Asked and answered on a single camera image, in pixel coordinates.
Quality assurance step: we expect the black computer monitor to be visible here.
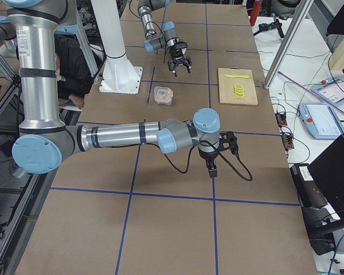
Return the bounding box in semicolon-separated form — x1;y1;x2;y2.
308;135;344;217

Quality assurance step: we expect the near teach pendant tablet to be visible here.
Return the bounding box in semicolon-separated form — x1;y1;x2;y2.
299;102;344;140

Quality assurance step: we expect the seated person dark jacket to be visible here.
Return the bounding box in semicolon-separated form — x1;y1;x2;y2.
54;34;94;109

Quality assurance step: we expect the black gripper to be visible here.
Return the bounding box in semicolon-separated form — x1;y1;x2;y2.
167;41;192;77
198;143;218;178

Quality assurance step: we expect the black tripod rod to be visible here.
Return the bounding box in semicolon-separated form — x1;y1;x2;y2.
253;17;284;38

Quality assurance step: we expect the red cylinder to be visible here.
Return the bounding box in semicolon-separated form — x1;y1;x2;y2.
249;0;262;26

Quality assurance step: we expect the aluminium frame post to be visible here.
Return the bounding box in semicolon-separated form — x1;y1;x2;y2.
263;0;314;89

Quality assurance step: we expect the clear plastic egg box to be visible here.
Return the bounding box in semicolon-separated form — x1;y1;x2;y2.
154;86;173;105

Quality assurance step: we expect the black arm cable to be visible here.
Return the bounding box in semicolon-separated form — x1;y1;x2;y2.
163;143;253;182

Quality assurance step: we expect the far teach pendant tablet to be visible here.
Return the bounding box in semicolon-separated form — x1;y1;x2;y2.
311;77;344;107

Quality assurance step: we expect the wooden cutting board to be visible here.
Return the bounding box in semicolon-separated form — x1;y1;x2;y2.
218;68;258;105

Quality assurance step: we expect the teach pendant tablet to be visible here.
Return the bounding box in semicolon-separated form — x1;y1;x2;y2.
311;77;344;107
299;102;344;140

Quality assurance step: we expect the yellow plastic knife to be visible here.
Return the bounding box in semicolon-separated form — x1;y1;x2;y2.
224;74;250;79

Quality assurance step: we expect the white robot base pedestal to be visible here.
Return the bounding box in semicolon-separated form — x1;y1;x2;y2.
92;1;143;95

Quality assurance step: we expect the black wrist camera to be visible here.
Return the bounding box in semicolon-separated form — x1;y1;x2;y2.
219;131;239;157

